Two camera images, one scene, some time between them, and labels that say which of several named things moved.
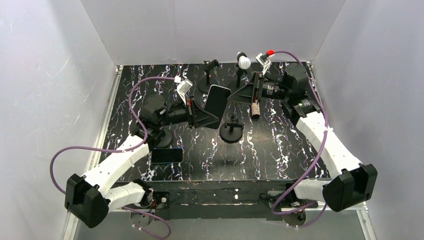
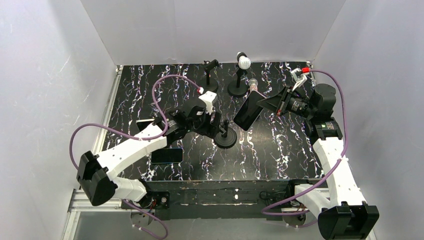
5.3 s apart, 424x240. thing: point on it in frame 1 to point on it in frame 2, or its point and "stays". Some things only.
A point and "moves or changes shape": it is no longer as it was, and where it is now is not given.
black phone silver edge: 216,100 to 250,111
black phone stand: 231,132 moves or changes shape
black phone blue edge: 167,155 stays
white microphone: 244,61 stays
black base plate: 217,199 stays
